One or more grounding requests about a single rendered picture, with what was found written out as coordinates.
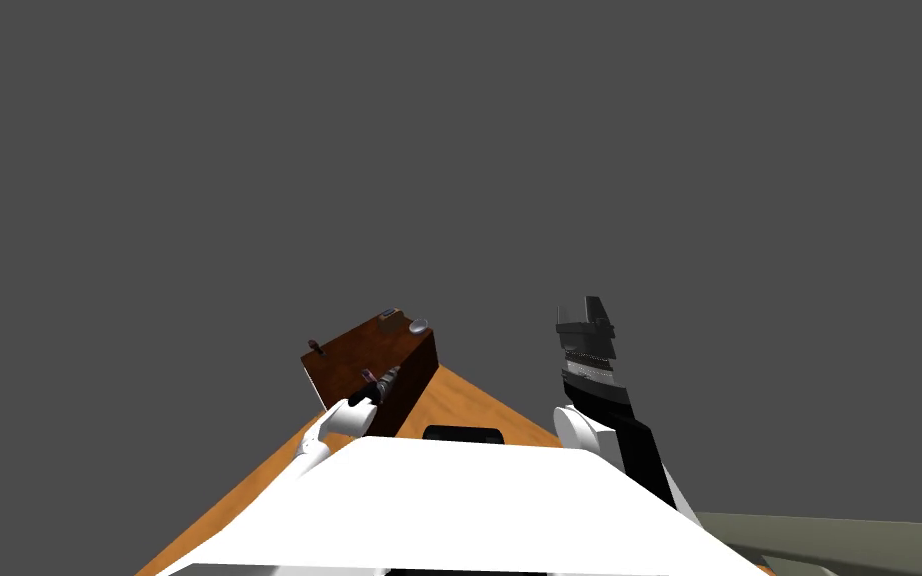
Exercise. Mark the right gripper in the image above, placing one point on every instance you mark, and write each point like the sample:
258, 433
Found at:
586, 340

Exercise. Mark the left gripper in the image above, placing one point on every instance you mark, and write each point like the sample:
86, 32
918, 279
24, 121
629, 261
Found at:
389, 379

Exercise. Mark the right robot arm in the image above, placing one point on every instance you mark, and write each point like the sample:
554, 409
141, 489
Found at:
629, 444

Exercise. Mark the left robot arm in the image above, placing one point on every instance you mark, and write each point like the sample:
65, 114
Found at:
345, 418

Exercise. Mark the dark brown wooden table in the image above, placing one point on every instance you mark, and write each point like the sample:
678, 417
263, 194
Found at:
365, 352

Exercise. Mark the small grey bowl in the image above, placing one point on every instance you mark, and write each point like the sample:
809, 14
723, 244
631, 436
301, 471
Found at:
418, 326

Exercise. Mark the small dark flat object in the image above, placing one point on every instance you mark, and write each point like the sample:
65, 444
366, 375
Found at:
389, 314

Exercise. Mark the small dark upright object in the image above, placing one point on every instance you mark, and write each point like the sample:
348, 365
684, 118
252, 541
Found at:
315, 347

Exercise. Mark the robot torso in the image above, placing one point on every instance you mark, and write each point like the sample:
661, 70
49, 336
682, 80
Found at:
461, 512

